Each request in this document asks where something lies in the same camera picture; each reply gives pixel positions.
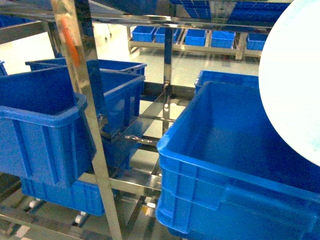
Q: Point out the light blue round tray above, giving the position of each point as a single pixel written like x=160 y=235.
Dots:
x=289 y=77

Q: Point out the stainless steel shelf rack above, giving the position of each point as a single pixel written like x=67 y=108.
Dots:
x=130 y=162

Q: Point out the blue bin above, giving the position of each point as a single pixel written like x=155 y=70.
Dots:
x=160 y=34
x=143 y=34
x=195 y=37
x=223 y=39
x=256 y=41

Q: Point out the blue crate middle left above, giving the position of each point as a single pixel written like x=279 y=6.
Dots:
x=118 y=96

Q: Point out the blue crate rear left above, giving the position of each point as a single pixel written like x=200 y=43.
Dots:
x=108 y=65

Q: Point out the large blue crate front right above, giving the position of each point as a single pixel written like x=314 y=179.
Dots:
x=228 y=175

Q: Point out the blue crate behind right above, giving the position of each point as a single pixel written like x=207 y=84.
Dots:
x=225 y=77

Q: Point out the blue crate under left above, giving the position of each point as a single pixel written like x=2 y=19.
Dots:
x=80 y=196

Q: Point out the blue crate front left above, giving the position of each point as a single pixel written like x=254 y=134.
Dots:
x=44 y=133

